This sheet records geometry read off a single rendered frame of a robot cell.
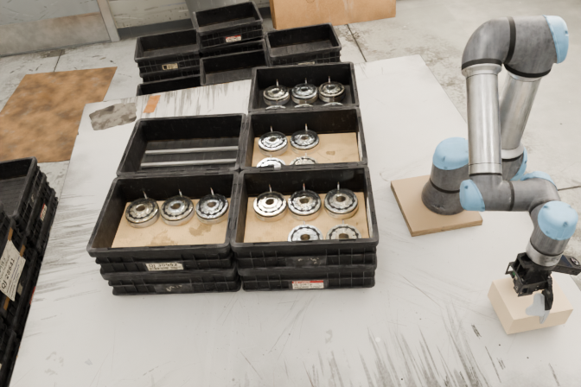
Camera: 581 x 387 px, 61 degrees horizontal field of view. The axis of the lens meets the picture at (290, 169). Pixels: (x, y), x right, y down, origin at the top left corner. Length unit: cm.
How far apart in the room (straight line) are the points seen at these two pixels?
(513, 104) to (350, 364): 82
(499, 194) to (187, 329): 91
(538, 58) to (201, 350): 115
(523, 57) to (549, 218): 41
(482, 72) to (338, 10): 306
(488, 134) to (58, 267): 136
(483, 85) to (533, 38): 16
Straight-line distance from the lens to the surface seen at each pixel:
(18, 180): 277
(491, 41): 132
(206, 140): 185
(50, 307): 172
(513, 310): 144
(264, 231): 149
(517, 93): 145
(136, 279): 153
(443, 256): 161
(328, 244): 133
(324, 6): 426
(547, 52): 137
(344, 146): 174
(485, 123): 128
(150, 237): 157
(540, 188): 129
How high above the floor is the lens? 197
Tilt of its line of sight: 43 degrees down
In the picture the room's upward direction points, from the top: 6 degrees counter-clockwise
